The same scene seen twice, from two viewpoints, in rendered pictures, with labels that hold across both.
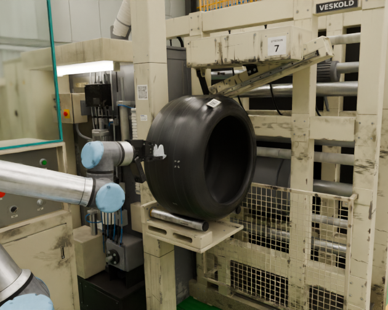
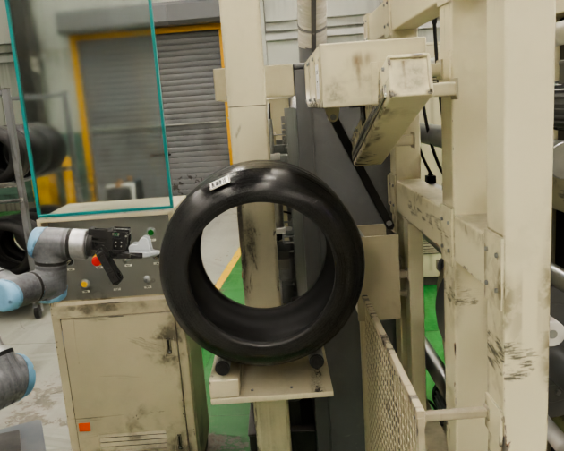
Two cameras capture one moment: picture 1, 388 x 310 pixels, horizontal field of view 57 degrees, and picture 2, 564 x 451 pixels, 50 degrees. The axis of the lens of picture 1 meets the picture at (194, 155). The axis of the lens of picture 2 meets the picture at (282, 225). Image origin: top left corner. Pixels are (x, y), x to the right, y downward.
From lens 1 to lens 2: 161 cm
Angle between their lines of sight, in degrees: 50
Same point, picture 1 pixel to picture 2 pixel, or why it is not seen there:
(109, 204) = not seen: outside the picture
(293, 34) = (329, 59)
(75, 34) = not seen: outside the picture
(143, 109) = not seen: hidden behind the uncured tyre
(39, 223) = (139, 303)
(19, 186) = not seen: outside the picture
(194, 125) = (179, 216)
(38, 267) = (137, 354)
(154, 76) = (238, 127)
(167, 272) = (270, 422)
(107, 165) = (43, 257)
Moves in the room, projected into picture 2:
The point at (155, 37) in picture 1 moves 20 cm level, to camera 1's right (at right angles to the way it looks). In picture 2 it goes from (238, 68) to (277, 62)
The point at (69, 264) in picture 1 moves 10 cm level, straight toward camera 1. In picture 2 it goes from (178, 363) to (163, 373)
